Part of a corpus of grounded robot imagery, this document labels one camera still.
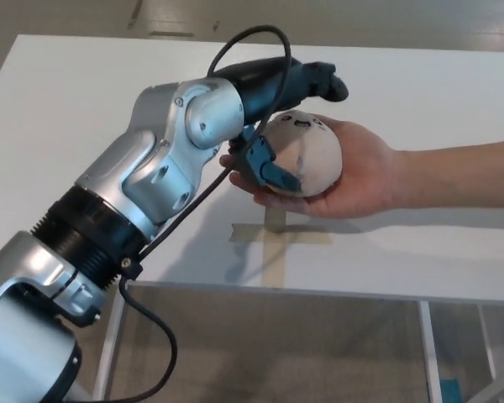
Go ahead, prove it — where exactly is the person's bare hand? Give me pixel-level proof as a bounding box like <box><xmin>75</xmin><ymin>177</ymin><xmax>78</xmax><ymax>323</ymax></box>
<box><xmin>218</xmin><ymin>119</ymin><xmax>398</xmax><ymax>219</ymax></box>

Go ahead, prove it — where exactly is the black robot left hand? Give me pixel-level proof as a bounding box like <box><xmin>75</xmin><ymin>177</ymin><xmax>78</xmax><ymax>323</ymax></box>
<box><xmin>212</xmin><ymin>57</ymin><xmax>349</xmax><ymax>196</ymax></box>

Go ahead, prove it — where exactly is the white table leg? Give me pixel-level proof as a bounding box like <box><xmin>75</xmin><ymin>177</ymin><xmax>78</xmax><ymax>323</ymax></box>
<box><xmin>417</xmin><ymin>301</ymin><xmax>442</xmax><ymax>403</ymax></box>
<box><xmin>478</xmin><ymin>306</ymin><xmax>499</xmax><ymax>381</ymax></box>
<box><xmin>91</xmin><ymin>279</ymin><xmax>129</xmax><ymax>403</ymax></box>

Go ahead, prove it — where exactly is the person's bare forearm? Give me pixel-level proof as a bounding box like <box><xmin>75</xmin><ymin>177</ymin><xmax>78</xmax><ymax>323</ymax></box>
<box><xmin>392</xmin><ymin>136</ymin><xmax>504</xmax><ymax>211</ymax></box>

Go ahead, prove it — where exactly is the pink dumpling plush toy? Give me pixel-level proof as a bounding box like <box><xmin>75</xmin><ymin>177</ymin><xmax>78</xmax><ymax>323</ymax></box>
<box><xmin>260</xmin><ymin>109</ymin><xmax>343</xmax><ymax>198</ymax></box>

